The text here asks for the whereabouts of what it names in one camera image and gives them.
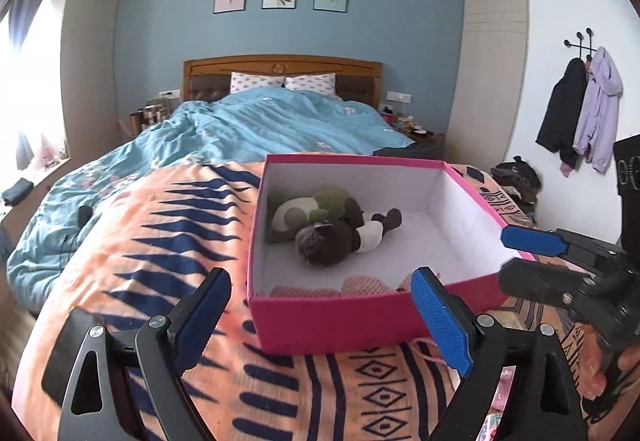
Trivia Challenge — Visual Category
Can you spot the brown plush dog toy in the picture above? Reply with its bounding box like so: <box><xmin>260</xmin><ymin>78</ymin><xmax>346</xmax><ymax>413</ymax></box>
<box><xmin>294</xmin><ymin>197</ymin><xmax>402</xmax><ymax>268</ymax></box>

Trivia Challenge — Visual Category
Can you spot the green avocado plush toy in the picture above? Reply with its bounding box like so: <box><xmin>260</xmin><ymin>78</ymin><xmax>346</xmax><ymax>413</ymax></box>
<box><xmin>267</xmin><ymin>185</ymin><xmax>349</xmax><ymax>243</ymax></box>

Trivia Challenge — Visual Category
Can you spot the right hand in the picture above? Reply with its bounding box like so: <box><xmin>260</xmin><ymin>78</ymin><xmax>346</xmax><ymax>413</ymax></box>
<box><xmin>579</xmin><ymin>322</ymin><xmax>640</xmax><ymax>401</ymax></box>

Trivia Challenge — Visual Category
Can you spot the pile of dark clothes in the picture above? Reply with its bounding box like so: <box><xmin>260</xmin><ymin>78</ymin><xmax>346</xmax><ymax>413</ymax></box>
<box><xmin>490</xmin><ymin>156</ymin><xmax>541</xmax><ymax>221</ymax></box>

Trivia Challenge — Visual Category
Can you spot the lilac hanging hoodie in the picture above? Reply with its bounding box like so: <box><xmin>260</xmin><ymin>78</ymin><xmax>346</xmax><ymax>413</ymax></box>
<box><xmin>573</xmin><ymin>46</ymin><xmax>624</xmax><ymax>174</ymax></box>

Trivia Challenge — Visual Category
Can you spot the black hanging jacket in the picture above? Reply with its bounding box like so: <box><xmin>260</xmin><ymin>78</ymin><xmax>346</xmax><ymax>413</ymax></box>
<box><xmin>536</xmin><ymin>58</ymin><xmax>587</xmax><ymax>170</ymax></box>

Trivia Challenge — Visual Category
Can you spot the cluttered right nightstand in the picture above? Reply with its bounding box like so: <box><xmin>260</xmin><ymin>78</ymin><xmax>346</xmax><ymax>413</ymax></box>
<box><xmin>378</xmin><ymin>106</ymin><xmax>445</xmax><ymax>145</ymax></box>

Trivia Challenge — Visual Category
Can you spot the pink knitted item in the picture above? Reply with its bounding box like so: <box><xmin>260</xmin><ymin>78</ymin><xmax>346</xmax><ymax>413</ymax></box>
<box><xmin>270</xmin><ymin>275</ymin><xmax>410</xmax><ymax>298</ymax></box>

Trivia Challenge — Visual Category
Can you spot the pink cardboard storage box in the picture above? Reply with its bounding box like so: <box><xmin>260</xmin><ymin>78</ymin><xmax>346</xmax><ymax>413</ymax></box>
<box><xmin>247</xmin><ymin>154</ymin><xmax>528</xmax><ymax>354</ymax></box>

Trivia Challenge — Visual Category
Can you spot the wooden headboard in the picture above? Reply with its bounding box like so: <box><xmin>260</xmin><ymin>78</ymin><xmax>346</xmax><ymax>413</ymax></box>
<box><xmin>181</xmin><ymin>54</ymin><xmax>383</xmax><ymax>108</ymax></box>

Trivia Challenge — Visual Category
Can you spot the right patterned pillow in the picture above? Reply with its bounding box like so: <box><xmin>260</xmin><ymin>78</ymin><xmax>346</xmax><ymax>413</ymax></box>
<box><xmin>283</xmin><ymin>74</ymin><xmax>337</xmax><ymax>97</ymax></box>

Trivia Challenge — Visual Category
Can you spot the patterned pillow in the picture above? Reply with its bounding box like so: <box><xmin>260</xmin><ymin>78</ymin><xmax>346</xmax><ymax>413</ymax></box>
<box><xmin>229</xmin><ymin>71</ymin><xmax>285</xmax><ymax>94</ymax></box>
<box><xmin>283</xmin><ymin>74</ymin><xmax>337</xmax><ymax>97</ymax></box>

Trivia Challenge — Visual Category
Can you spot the light blue duvet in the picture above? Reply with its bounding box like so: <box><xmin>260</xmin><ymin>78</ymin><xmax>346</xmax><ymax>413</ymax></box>
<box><xmin>6</xmin><ymin>86</ymin><xmax>411</xmax><ymax>312</ymax></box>

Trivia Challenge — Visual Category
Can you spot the left patterned pillow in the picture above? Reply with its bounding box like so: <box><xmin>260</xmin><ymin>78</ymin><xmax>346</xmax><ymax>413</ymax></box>
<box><xmin>229</xmin><ymin>71</ymin><xmax>285</xmax><ymax>94</ymax></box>

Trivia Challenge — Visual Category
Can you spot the black tracking camera box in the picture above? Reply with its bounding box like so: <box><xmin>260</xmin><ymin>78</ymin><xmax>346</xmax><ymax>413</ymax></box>
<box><xmin>614</xmin><ymin>134</ymin><xmax>640</xmax><ymax>263</ymax></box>

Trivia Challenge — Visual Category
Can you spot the black wall coat hook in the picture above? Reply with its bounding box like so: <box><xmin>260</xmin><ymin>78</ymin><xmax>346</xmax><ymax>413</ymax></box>
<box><xmin>563</xmin><ymin>27</ymin><xmax>597</xmax><ymax>62</ymax></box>

